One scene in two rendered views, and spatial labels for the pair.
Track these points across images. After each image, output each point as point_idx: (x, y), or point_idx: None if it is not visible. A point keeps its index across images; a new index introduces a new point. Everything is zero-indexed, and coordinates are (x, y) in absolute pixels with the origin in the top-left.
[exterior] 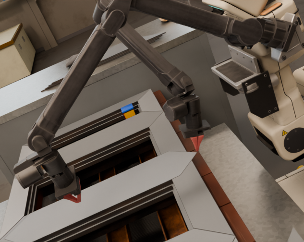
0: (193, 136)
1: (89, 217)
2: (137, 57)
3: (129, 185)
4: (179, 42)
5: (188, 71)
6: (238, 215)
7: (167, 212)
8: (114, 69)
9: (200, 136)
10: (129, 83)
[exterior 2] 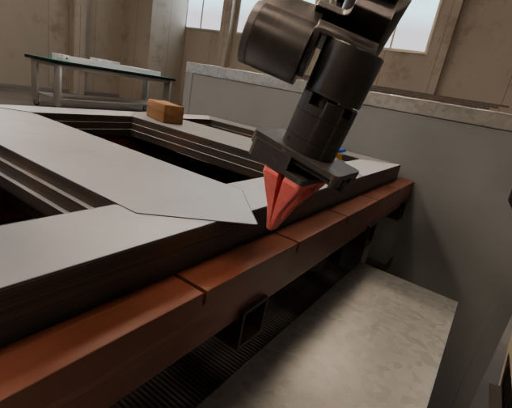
0: (272, 165)
1: None
2: (421, 103)
3: (100, 163)
4: None
5: (487, 189)
6: None
7: None
8: (374, 99)
9: (289, 181)
10: (378, 136)
